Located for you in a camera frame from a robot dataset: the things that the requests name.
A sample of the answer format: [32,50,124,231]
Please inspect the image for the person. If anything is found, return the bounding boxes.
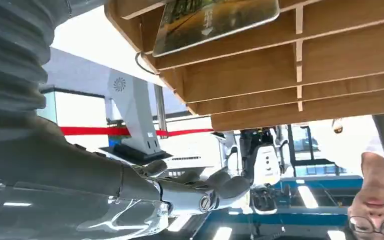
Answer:
[324,115,384,240]

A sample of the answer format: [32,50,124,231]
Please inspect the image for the person's glasses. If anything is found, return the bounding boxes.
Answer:
[348,215,384,240]

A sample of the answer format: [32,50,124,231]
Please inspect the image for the grey kiosk stand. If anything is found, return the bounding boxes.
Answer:
[99,67,174,165]

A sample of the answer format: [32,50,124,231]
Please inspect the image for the standing background robot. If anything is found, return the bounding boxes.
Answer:
[225,127,296,215]

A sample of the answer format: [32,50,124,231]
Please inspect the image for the robot right arm ribbed sleeve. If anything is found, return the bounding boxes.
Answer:
[0,0,110,122]

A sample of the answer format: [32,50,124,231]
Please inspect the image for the card with landscape print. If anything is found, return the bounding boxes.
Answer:
[152,0,281,58]

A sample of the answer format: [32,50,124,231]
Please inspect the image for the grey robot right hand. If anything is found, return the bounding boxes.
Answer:
[0,112,252,240]

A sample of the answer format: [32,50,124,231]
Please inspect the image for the wooden card box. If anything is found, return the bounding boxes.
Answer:
[104,0,384,133]

